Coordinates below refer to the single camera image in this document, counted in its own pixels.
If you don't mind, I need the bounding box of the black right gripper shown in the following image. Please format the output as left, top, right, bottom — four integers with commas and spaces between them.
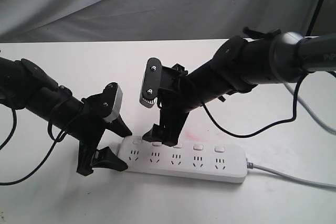
142, 63, 188, 146

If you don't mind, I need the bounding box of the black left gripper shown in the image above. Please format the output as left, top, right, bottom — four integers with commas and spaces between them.
77, 91, 132, 176

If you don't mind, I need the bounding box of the white five-outlet power strip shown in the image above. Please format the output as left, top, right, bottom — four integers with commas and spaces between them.
118, 136, 247, 184

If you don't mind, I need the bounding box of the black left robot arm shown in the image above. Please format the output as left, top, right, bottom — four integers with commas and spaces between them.
1, 58, 132, 176

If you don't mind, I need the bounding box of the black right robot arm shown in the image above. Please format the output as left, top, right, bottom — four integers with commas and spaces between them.
140, 29, 335, 146

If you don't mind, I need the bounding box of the grey backdrop cloth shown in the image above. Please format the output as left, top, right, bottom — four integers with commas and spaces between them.
1, 0, 318, 42

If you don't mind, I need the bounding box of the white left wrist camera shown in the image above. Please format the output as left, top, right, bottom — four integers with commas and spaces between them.
102, 82, 123, 123

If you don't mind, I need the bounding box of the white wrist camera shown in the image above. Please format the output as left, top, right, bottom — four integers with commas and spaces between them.
102, 82, 123, 123
140, 58, 162, 108

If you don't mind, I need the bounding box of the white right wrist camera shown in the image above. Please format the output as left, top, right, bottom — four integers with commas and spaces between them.
140, 58, 162, 108

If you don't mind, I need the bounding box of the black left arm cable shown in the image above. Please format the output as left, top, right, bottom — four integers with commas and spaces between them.
0, 90, 85, 185

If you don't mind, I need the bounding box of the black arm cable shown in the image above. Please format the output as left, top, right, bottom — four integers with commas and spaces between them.
0, 90, 85, 185
181, 76, 305, 138

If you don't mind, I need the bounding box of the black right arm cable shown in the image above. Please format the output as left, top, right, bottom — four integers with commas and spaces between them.
181, 76, 305, 138

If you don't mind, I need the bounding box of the grey plug with cable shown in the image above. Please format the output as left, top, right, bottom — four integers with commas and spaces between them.
245, 77, 336, 190

